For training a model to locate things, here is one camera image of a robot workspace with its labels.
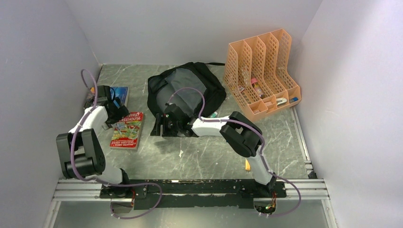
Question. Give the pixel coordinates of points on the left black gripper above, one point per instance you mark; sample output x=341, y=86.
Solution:
x=121, y=112

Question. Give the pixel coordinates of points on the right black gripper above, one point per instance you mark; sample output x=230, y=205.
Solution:
x=165, y=133

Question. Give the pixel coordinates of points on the red treehouse book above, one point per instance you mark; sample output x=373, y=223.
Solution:
x=127, y=132

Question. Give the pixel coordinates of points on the black student backpack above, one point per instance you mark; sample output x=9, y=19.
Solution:
x=190, y=86

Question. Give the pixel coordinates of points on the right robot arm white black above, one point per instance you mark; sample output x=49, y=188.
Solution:
x=243, y=136

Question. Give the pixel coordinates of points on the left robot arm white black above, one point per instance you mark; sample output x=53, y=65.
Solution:
x=80, y=152

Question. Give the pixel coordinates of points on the blue orange paperback book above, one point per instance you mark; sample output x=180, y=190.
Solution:
x=121, y=92

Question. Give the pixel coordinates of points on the green capped white marker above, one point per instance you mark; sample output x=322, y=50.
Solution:
x=213, y=115

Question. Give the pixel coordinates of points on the yellow highlighter marker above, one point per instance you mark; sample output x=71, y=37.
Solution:
x=247, y=165

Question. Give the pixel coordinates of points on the pink capped bottle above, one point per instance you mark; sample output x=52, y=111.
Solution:
x=256, y=86

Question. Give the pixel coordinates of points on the orange plastic file organizer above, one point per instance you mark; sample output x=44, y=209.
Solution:
x=264, y=57

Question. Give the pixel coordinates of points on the silver stapler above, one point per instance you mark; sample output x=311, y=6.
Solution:
x=281, y=101

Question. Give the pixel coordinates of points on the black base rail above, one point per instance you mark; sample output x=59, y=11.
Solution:
x=144, y=194

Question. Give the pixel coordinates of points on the aluminium frame rail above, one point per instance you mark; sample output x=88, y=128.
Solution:
x=74, y=190

